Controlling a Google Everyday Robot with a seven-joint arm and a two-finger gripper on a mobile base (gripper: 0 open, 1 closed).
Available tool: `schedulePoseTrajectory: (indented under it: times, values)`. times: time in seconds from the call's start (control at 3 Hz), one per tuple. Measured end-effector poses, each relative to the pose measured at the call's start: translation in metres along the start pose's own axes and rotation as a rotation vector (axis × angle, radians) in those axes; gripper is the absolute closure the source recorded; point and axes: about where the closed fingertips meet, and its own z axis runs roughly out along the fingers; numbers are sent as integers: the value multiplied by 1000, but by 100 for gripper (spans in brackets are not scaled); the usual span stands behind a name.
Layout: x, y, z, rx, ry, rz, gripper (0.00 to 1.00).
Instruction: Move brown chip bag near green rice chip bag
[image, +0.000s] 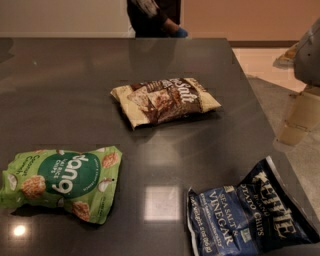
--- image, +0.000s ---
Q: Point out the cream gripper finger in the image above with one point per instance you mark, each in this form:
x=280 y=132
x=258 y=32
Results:
x=291 y=135

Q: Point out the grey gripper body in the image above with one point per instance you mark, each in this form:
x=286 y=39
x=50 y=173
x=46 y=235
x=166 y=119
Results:
x=308 y=61

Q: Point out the brown sea salt chip bag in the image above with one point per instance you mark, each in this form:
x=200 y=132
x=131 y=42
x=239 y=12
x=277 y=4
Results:
x=161 y=101

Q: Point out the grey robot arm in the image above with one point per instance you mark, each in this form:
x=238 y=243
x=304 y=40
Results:
x=306 y=63

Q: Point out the blue kettle chip bag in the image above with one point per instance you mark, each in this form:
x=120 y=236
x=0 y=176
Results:
x=254 y=217

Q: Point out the green rice chip bag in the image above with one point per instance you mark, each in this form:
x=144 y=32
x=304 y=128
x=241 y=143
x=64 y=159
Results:
x=81 y=183

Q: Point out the person in dark clothes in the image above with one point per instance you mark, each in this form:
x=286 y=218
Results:
x=156 y=18

